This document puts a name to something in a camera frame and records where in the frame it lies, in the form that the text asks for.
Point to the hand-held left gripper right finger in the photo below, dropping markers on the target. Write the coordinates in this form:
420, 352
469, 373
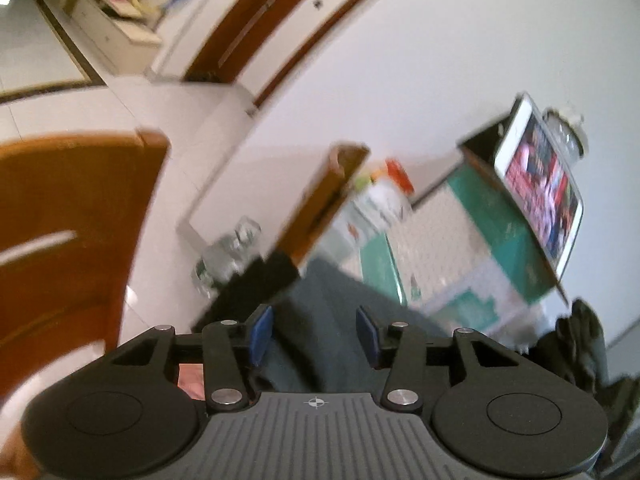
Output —
367, 335

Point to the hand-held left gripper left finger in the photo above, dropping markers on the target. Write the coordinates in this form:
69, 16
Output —
262, 332

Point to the dark grey garment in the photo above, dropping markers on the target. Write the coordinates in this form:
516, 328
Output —
320, 325

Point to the black folded garment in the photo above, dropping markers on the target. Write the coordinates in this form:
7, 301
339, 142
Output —
270, 275

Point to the clear plastic bottle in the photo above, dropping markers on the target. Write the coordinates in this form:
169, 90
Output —
230, 255

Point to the pink folded garment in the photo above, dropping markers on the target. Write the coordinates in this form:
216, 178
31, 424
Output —
192, 380

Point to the plastic container with red lid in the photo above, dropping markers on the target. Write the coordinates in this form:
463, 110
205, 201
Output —
380, 205

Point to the black bag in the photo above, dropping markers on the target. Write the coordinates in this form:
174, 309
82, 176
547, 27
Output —
580, 350

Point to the white framed tablet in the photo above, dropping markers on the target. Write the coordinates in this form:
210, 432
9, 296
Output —
545, 185

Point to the wooden slatted chair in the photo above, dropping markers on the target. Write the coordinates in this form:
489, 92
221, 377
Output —
75, 185

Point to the glass jar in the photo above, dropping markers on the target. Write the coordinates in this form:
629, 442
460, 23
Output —
567, 135

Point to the brown wooden door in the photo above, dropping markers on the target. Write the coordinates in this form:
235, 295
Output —
240, 30

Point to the beige low cabinet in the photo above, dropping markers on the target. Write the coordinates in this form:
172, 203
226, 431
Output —
110, 35

